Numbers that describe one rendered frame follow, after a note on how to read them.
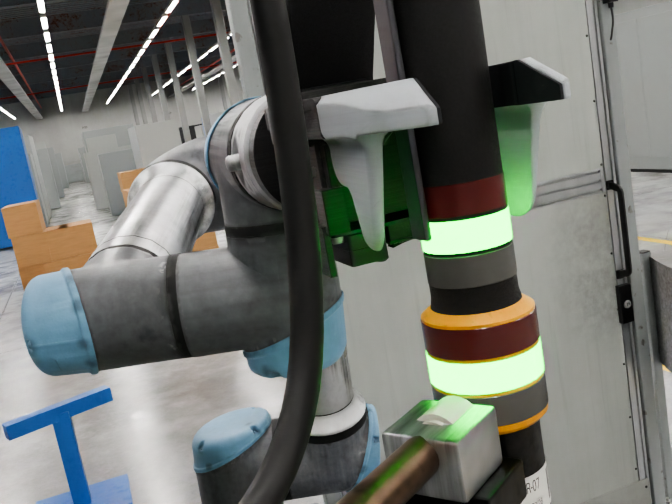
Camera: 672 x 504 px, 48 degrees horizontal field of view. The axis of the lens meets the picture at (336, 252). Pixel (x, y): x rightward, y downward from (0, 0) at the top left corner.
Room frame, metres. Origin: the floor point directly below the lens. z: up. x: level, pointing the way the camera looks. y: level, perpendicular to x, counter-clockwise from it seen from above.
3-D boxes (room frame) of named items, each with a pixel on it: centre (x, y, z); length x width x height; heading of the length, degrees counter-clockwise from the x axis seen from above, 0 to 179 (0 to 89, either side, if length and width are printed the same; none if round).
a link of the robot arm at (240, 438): (1.02, 0.19, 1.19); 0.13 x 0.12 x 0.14; 91
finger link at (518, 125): (0.29, -0.07, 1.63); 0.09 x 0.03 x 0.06; 28
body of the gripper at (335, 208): (0.39, -0.01, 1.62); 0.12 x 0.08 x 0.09; 18
